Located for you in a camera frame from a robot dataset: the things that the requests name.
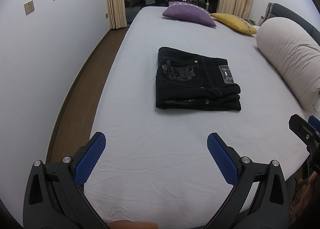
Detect black jeans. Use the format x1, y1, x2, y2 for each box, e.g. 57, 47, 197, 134
156, 47, 241, 111

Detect person's left hand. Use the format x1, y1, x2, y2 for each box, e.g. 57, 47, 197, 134
107, 220, 158, 229

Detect rolled beige duvet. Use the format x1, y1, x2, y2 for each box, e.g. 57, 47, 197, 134
256, 17, 319, 112

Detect dark grey headboard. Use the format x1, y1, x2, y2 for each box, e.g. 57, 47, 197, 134
261, 2, 320, 45

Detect yellow pillow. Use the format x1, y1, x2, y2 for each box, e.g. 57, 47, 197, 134
210, 13, 257, 35

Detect white bed sheet mattress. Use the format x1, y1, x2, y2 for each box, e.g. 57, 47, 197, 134
85, 7, 308, 228

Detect purple pillow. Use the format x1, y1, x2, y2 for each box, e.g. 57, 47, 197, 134
162, 2, 216, 27

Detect lower beige wall socket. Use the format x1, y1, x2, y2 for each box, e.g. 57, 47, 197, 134
24, 0, 35, 15

